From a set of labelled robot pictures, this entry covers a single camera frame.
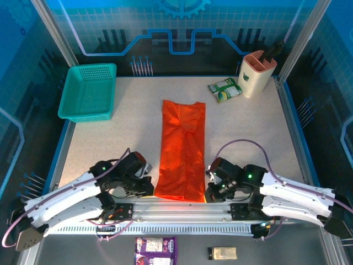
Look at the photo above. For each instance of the orange t-shirt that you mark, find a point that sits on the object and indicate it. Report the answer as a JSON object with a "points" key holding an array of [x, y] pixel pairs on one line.
{"points": [[183, 149]]}

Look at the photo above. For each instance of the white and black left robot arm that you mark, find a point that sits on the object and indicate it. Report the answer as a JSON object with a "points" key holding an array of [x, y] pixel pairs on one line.
{"points": [[63, 193]]}

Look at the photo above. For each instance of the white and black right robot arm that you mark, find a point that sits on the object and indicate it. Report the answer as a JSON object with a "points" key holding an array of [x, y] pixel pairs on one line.
{"points": [[292, 190]]}

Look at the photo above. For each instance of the purple snack packet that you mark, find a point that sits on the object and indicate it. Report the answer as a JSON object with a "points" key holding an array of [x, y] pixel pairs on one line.
{"points": [[154, 248]]}

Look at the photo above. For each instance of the gold foil packet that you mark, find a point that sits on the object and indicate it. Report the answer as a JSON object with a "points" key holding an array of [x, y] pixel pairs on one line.
{"points": [[223, 253]]}

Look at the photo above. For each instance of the green snack packet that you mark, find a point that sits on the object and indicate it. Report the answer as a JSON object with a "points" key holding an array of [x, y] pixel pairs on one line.
{"points": [[226, 89]]}

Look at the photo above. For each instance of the teal plastic basket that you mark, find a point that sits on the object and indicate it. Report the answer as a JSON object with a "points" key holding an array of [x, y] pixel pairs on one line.
{"points": [[86, 94]]}

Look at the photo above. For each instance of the cream utensil holder peach rim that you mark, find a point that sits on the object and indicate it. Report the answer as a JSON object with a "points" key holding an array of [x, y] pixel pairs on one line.
{"points": [[255, 80]]}

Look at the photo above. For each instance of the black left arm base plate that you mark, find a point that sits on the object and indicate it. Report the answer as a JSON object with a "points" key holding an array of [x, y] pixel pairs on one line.
{"points": [[125, 211]]}

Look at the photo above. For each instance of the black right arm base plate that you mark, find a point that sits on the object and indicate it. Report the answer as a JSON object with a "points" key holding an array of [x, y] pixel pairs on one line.
{"points": [[238, 211]]}

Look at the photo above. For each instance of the aluminium frame rail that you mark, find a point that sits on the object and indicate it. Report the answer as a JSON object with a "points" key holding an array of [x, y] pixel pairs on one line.
{"points": [[182, 208]]}

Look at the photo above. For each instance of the aluminium frame post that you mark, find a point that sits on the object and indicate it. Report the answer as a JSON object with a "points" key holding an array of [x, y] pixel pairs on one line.
{"points": [[303, 36], [55, 33]]}

